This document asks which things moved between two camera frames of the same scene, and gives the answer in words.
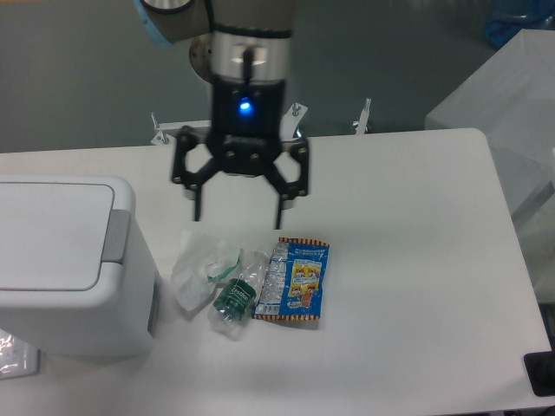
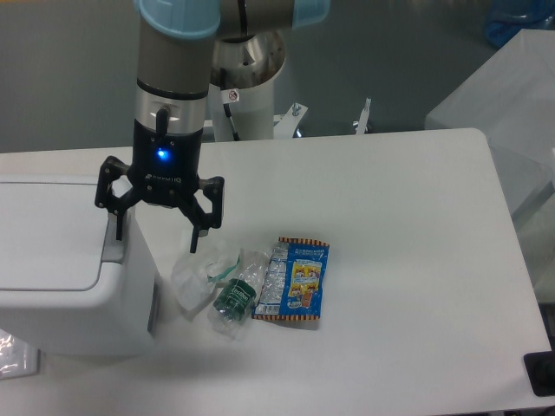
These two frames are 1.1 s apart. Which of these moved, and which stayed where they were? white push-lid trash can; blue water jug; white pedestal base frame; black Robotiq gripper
Moved: black Robotiq gripper
Stayed: blue water jug; white push-lid trash can; white pedestal base frame
